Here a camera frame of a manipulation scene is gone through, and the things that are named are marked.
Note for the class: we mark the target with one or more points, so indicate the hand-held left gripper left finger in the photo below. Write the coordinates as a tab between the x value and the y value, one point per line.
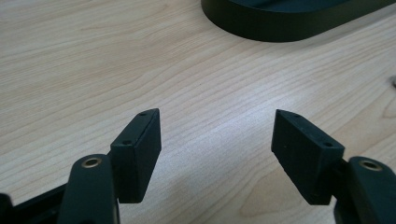
137	161

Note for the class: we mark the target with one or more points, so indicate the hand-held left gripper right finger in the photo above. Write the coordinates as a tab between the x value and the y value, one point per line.
306	158

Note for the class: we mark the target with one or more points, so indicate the dark green oval tray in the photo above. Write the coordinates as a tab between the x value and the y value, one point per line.
280	21

